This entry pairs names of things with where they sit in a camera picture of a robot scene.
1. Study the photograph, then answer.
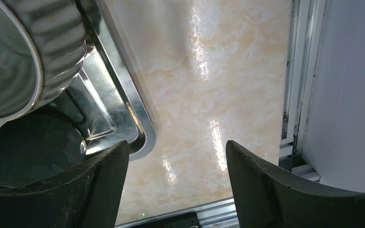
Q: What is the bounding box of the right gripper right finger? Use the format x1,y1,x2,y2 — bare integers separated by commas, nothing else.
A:
226,140,365,228

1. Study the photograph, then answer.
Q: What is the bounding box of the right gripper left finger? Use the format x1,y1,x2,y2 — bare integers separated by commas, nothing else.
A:
0,141,129,228

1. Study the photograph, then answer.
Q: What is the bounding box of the steel tray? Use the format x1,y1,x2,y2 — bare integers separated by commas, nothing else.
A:
44,0,157,162

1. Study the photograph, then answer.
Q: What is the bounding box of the grey ribbed mug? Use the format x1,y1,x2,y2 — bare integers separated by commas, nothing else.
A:
0,0,87,123

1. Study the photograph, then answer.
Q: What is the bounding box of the dark teal mug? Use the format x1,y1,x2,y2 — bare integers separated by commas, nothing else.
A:
0,114,86,187

